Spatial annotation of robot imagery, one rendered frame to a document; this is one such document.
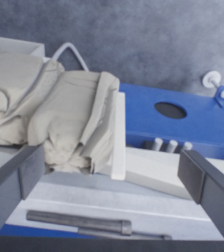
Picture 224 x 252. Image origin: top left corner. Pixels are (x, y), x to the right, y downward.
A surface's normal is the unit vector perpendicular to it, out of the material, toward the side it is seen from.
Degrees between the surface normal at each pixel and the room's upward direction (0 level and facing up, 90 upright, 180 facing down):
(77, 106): 85
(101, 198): 90
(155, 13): 0
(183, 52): 0
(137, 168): 90
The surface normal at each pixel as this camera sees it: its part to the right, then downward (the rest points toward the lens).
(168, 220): -0.05, 0.63
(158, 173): 0.14, -0.76
